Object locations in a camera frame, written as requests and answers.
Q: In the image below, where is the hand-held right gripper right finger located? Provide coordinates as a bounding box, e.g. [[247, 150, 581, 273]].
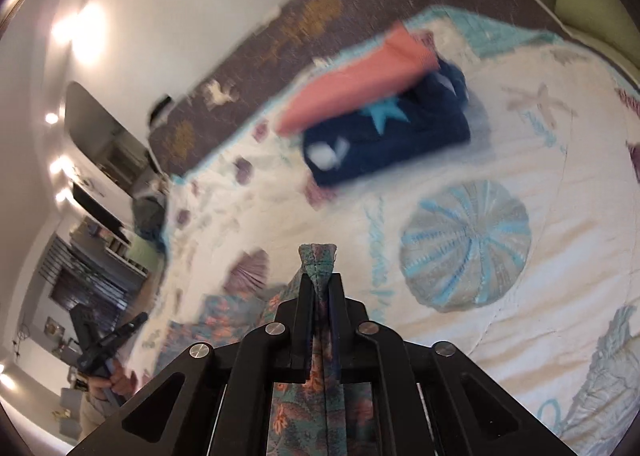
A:
[[327, 272, 578, 456]]

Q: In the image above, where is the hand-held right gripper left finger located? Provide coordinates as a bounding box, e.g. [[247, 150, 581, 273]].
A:
[[65, 280, 318, 456]]

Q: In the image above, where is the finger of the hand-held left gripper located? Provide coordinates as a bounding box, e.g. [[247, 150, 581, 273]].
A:
[[92, 313, 149, 357], [69, 307, 96, 362]]

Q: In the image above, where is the teal floral long-sleeved shirt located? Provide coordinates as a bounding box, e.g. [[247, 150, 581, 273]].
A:
[[155, 242, 378, 456]]

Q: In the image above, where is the person's left forearm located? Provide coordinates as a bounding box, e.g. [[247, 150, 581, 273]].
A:
[[77, 383, 126, 444]]

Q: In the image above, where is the pile of grey-blue clothes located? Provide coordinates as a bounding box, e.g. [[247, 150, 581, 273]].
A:
[[131, 176, 168, 242]]

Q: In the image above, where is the person's left hand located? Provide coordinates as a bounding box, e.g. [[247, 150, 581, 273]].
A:
[[106, 361, 136, 397]]

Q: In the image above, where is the folded navy star-print garment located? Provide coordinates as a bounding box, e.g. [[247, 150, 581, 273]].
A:
[[301, 59, 472, 187]]

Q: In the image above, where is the folded pink garment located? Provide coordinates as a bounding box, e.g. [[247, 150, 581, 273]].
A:
[[277, 21, 442, 134]]

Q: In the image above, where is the white sea-print quilt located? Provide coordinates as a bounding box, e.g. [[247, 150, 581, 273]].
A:
[[125, 4, 640, 456]]

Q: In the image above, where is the grey deer-print mattress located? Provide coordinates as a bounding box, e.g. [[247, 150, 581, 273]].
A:
[[147, 0, 576, 177]]

